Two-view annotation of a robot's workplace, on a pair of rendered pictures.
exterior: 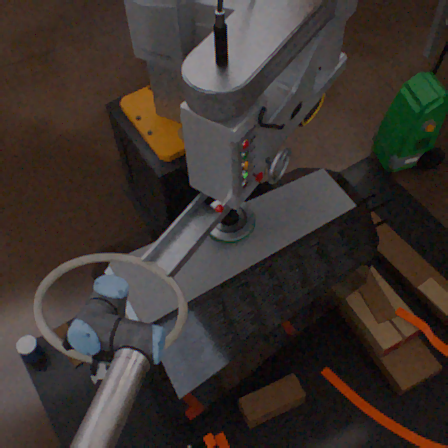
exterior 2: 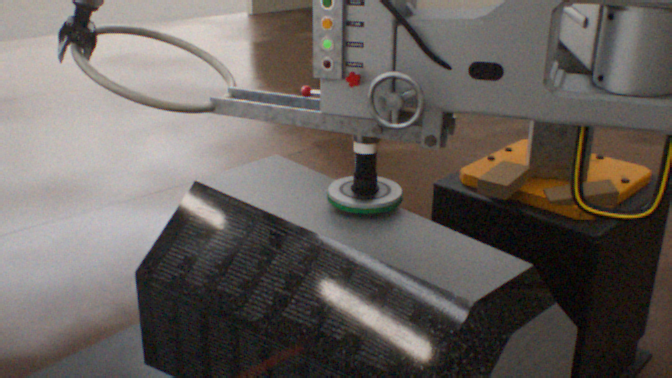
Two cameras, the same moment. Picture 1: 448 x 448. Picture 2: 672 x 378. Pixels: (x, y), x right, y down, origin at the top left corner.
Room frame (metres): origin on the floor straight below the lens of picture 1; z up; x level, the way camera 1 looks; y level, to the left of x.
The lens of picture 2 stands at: (0.69, -1.84, 1.71)
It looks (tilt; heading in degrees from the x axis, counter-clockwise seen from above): 23 degrees down; 72
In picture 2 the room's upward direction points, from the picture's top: straight up
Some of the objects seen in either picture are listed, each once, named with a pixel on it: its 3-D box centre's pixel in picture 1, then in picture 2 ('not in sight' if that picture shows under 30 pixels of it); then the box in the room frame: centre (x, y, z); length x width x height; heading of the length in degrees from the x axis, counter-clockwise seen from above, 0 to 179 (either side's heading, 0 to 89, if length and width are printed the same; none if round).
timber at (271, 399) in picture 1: (271, 400); not in sight; (0.86, -0.19, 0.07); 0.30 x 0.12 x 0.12; 111
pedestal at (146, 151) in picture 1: (188, 161); (541, 273); (2.16, 0.15, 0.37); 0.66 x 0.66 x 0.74; 29
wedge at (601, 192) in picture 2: not in sight; (579, 191); (2.09, -0.08, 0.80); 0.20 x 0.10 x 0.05; 158
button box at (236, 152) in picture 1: (241, 163); (329, 22); (1.26, -0.09, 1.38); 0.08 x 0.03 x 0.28; 142
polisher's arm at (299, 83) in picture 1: (286, 86); (520, 55); (1.69, -0.29, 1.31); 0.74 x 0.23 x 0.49; 142
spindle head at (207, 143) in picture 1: (238, 132); (398, 38); (1.45, -0.09, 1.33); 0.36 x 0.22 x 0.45; 142
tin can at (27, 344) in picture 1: (30, 349); not in sight; (1.22, 1.02, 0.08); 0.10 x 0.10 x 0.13
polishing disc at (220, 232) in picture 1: (229, 218); (364, 191); (1.39, -0.04, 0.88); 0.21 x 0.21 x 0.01
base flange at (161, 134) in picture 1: (181, 110); (554, 174); (2.16, 0.15, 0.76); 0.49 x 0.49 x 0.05; 29
